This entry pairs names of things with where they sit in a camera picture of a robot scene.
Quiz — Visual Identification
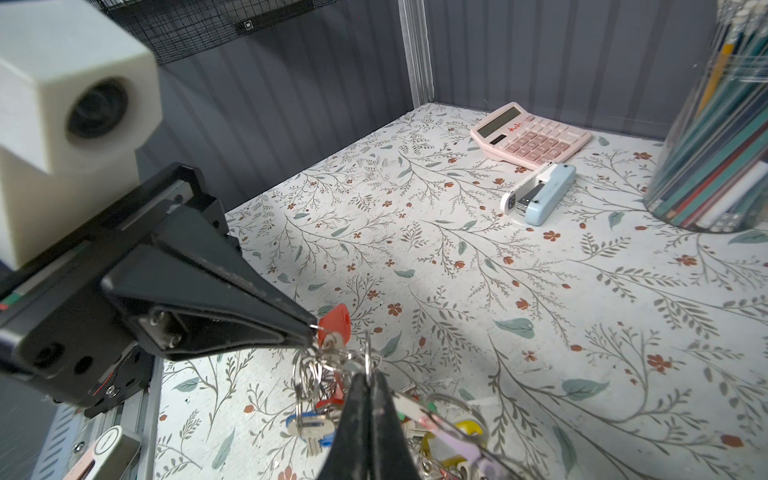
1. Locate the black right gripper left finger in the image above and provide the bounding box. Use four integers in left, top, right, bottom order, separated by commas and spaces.
317, 373, 372, 480

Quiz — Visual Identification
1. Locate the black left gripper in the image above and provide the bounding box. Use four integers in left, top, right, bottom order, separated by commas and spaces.
1, 163, 317, 418

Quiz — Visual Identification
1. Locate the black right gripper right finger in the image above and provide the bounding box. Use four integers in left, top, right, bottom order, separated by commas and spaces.
369, 372, 419, 480

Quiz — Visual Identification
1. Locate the round metal key organizer plate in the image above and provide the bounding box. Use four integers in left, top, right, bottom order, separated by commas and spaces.
286, 334, 528, 479

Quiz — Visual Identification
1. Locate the red key tag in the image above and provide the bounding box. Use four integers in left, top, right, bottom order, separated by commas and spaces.
317, 304, 351, 348

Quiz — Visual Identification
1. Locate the light blue stapler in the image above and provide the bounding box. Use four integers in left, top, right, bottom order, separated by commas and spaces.
500, 162, 577, 226

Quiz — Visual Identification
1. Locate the pink desk calculator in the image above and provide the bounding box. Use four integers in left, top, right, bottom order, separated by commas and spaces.
470, 102, 592, 170

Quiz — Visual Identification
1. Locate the clear pen cup with pens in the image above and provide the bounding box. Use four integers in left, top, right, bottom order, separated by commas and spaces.
643, 1, 767, 233

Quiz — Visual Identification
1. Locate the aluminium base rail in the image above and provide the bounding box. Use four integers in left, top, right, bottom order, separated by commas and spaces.
31, 359, 163, 479

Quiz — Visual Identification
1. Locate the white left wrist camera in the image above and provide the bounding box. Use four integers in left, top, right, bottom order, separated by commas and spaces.
1, 1, 162, 270

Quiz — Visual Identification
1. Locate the black wire side basket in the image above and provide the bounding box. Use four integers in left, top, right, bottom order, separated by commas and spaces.
90, 0, 331, 65

